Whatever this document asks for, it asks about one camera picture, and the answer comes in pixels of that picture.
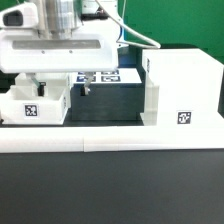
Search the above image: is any white front drawer box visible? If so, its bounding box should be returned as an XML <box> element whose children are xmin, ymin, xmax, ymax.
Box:
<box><xmin>0</xmin><ymin>85</ymin><xmax>71</xmax><ymax>125</ymax></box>

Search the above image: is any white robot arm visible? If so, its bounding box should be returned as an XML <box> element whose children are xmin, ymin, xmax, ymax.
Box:
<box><xmin>0</xmin><ymin>0</ymin><xmax>119</xmax><ymax>96</ymax></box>

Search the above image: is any white drawer cabinet frame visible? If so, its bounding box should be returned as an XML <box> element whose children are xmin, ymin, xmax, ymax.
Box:
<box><xmin>141</xmin><ymin>48</ymin><xmax>224</xmax><ymax>127</ymax></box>

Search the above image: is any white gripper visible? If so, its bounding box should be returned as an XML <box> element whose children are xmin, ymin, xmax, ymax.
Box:
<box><xmin>0</xmin><ymin>29</ymin><xmax>118</xmax><ymax>97</ymax></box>

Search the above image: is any thin white cable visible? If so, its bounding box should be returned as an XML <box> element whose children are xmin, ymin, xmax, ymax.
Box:
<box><xmin>95</xmin><ymin>0</ymin><xmax>162</xmax><ymax>50</ymax></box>

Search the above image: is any white drawer box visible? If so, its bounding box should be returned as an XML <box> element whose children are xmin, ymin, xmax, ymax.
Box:
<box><xmin>0</xmin><ymin>85</ymin><xmax>71</xmax><ymax>125</ymax></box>
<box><xmin>15</xmin><ymin>73</ymin><xmax>71</xmax><ymax>87</ymax></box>

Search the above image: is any white L-shaped boundary rail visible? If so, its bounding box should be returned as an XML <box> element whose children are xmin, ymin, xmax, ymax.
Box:
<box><xmin>0</xmin><ymin>126</ymin><xmax>224</xmax><ymax>153</ymax></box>

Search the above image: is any white marker base plate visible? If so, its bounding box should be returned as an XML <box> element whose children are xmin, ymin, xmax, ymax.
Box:
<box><xmin>72</xmin><ymin>68</ymin><xmax>143</xmax><ymax>86</ymax></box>

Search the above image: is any white rear drawer box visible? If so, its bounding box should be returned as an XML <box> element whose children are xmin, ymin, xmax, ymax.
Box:
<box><xmin>15</xmin><ymin>73</ymin><xmax>71</xmax><ymax>87</ymax></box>

